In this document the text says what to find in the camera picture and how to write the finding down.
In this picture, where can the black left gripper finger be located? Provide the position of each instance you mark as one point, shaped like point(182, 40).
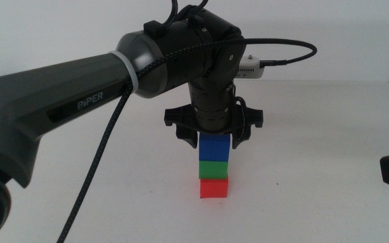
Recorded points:
point(240, 136)
point(188, 136)

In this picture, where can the blue cube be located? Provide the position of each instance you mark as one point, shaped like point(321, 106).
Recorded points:
point(214, 148)

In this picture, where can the green cube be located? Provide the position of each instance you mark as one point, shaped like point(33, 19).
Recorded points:
point(213, 169)

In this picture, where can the red cube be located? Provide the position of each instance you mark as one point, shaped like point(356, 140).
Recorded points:
point(214, 189)

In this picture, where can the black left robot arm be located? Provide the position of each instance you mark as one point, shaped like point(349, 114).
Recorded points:
point(46, 101)

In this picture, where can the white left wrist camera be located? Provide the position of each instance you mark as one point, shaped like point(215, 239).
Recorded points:
point(252, 67)

